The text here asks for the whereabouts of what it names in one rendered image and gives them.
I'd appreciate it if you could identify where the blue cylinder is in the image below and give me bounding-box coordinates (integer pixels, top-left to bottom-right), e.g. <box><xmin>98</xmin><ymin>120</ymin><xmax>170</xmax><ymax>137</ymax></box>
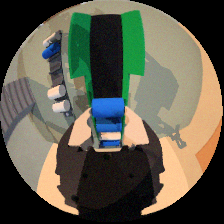
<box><xmin>92</xmin><ymin>98</ymin><xmax>124</xmax><ymax>118</ymax></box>
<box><xmin>101</xmin><ymin>140</ymin><xmax>119</xmax><ymax>146</ymax></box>
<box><xmin>96</xmin><ymin>117</ymin><xmax>122</xmax><ymax>132</ymax></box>
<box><xmin>42</xmin><ymin>42</ymin><xmax>60</xmax><ymax>59</ymax></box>

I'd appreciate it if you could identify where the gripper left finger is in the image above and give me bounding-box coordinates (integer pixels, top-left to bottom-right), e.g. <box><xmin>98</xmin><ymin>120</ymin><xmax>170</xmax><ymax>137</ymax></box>
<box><xmin>55</xmin><ymin>107</ymin><xmax>94</xmax><ymax>176</ymax></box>

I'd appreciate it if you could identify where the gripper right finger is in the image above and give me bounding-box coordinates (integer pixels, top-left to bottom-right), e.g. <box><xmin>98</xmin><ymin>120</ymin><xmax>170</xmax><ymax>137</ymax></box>
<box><xmin>123</xmin><ymin>106</ymin><xmax>165</xmax><ymax>174</ymax></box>

